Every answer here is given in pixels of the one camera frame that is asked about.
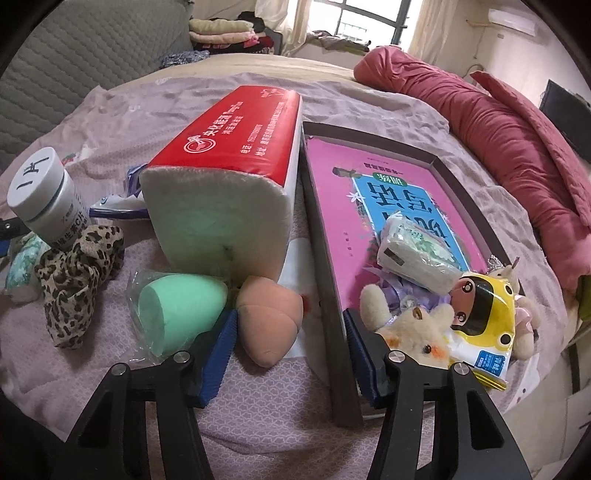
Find red tissue pack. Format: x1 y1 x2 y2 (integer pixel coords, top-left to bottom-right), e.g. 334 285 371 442
139 84 303 289

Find pink dress teddy bear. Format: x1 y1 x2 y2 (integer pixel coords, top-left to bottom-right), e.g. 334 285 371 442
489 263 541 361

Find dark brown shallow box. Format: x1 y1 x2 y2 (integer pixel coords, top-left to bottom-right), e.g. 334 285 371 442
300 121 525 428

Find pile of folded clothes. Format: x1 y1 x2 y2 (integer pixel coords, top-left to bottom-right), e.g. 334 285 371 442
188 11 284 56

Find yellow cartoon snack packet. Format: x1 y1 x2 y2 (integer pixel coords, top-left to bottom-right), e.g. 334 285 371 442
450 272 519 389

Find blue white snack packet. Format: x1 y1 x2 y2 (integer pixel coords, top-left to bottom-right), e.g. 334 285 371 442
90 165 148 219

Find beige bed sheet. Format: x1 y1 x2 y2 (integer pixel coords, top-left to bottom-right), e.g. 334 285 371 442
92 53 361 93

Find white lidded bottle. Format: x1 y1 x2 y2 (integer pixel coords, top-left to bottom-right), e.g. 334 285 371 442
7 147 90 250

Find dark patterned cloth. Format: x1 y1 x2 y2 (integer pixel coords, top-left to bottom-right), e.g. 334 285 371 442
161 50 211 70

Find cream curtain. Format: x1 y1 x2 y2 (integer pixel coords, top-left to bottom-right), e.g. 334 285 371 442
281 0 315 58
406 0 437 58

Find grey quilted headboard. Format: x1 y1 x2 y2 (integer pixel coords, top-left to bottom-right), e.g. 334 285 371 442
0 0 195 171

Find black television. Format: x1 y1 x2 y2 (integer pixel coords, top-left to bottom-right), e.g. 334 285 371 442
539 79 591 139

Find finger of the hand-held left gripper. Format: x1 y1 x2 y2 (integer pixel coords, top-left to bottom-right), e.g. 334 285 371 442
0 219 24 254

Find green makeup sponge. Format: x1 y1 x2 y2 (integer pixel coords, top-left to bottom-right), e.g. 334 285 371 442
127 270 232 365

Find leopard print scrunchie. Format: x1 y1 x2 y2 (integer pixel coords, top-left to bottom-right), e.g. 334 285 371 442
36 224 125 350

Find white air conditioner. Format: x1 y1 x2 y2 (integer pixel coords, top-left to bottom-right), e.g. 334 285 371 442
488 8 539 37

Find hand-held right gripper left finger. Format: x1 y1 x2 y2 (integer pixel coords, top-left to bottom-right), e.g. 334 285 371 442
60 309 238 480

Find purple dress plush toy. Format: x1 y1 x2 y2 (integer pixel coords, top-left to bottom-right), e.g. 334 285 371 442
360 272 453 333

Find pink book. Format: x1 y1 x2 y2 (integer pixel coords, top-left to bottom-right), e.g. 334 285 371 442
305 136 490 324

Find small white tissue pack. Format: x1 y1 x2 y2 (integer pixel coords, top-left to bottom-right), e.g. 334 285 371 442
376 217 469 294

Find window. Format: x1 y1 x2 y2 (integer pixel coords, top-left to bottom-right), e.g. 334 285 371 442
330 0 423 47

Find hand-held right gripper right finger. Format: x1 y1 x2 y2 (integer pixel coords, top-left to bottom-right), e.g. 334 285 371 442
344 308 534 480

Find pink quilt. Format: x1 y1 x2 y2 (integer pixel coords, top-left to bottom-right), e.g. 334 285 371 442
353 46 591 291

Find clothes on windowsill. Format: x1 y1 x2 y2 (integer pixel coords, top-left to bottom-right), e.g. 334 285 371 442
309 31 370 51

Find peach makeup sponge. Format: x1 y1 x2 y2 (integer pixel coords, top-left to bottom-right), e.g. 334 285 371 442
236 275 304 368

